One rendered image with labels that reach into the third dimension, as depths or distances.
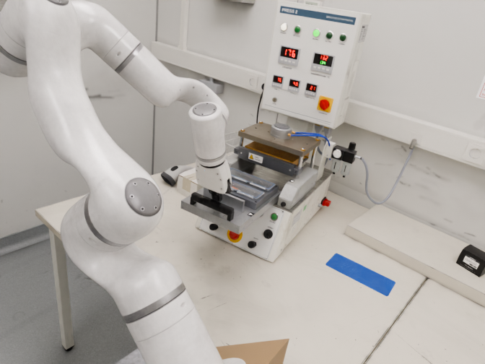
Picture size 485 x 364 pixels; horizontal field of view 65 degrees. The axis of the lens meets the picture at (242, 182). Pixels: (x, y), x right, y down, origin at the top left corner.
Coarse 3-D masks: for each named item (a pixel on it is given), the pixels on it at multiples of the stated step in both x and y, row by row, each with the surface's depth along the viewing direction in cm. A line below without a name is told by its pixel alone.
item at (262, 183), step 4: (232, 168) 139; (232, 172) 137; (236, 172) 137; (240, 172) 138; (236, 176) 134; (240, 176) 134; (244, 176) 135; (248, 176) 135; (252, 176) 136; (248, 180) 133; (252, 180) 133; (256, 180) 133; (260, 180) 134; (264, 180) 134; (256, 184) 130; (260, 184) 131; (264, 184) 131; (268, 184) 132; (272, 184) 132; (268, 188) 129
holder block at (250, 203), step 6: (234, 180) 133; (252, 186) 131; (276, 186) 133; (234, 192) 125; (264, 192) 128; (270, 192) 129; (276, 192) 134; (240, 198) 123; (246, 198) 123; (264, 198) 125; (246, 204) 123; (252, 204) 122; (258, 204) 123
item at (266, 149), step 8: (248, 144) 148; (256, 144) 149; (264, 144) 150; (264, 152) 143; (272, 152) 144; (280, 152) 145; (288, 152) 146; (288, 160) 139; (296, 160) 141; (304, 160) 149
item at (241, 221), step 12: (204, 192) 124; (228, 204) 121; (240, 204) 119; (264, 204) 126; (204, 216) 118; (216, 216) 116; (240, 216) 117; (252, 216) 118; (228, 228) 115; (240, 228) 113
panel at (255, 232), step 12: (264, 216) 136; (204, 228) 145; (252, 228) 138; (264, 228) 136; (276, 228) 134; (228, 240) 141; (240, 240) 139; (252, 240) 137; (264, 240) 135; (252, 252) 137; (264, 252) 135
